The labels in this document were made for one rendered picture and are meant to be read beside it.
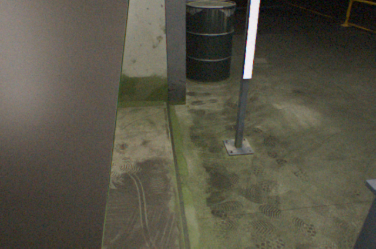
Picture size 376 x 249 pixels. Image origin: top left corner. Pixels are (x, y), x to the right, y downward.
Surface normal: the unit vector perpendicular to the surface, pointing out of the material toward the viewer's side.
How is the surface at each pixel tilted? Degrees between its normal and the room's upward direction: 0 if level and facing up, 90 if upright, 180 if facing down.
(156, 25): 90
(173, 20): 90
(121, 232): 0
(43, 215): 90
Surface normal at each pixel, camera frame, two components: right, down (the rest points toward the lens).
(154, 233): 0.00, -0.88
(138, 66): 0.13, 0.47
